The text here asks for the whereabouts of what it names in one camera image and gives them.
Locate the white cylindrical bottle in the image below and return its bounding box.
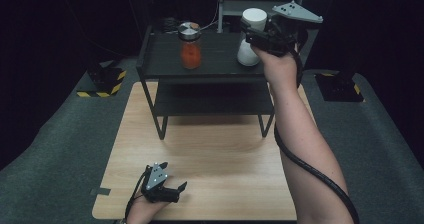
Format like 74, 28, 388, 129
236, 7, 269, 67

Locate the grey tape strip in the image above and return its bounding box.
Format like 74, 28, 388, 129
89, 186, 112, 197

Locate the person's right hand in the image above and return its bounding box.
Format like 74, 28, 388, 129
251, 45, 300, 88

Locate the person's left hand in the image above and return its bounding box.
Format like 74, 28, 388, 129
125, 196, 169, 224

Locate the black cable bundle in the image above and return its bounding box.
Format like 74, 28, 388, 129
161, 16, 183, 34

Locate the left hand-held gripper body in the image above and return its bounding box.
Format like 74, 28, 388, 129
140, 162, 182, 204

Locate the glass jar with orange contents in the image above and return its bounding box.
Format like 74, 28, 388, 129
177, 21, 203, 70

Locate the black base with yellow stripes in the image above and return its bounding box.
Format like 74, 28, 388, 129
314, 71, 365, 103
76, 61, 128, 99

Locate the black metal two-tier shelf rack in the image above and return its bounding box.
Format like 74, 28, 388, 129
135, 25, 319, 141

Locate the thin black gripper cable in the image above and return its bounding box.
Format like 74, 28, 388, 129
123, 170, 150, 220

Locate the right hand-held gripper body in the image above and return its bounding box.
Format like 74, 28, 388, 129
245, 0, 324, 57

